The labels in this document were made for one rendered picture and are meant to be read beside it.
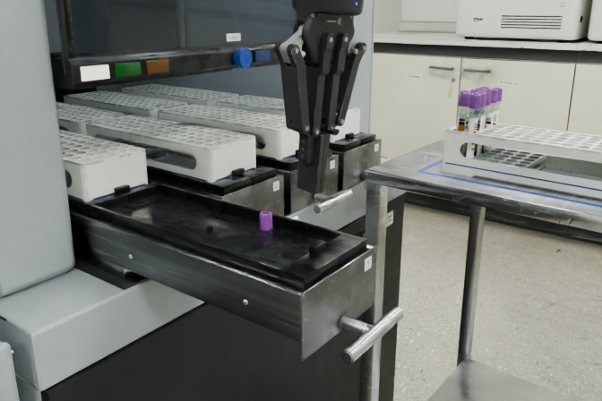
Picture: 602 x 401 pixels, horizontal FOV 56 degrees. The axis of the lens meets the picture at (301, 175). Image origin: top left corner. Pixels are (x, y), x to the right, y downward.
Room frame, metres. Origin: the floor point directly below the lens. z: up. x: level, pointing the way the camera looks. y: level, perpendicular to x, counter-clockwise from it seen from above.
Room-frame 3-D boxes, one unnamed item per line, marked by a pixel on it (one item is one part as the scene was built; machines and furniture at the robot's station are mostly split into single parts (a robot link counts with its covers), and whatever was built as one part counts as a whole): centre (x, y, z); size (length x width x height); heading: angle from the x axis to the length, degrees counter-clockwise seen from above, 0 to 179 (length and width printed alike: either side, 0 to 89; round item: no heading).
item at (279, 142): (1.01, 0.12, 0.83); 0.30 x 0.10 x 0.06; 53
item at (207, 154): (0.89, 0.21, 0.83); 0.30 x 0.10 x 0.06; 53
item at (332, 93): (0.64, -0.03, 0.97); 0.04 x 0.01 x 0.11; 48
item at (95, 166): (0.81, 0.36, 0.83); 0.30 x 0.10 x 0.06; 53
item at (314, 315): (0.70, 0.22, 0.78); 0.73 x 0.14 x 0.09; 53
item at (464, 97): (0.81, -0.23, 0.88); 0.02 x 0.02 x 0.11
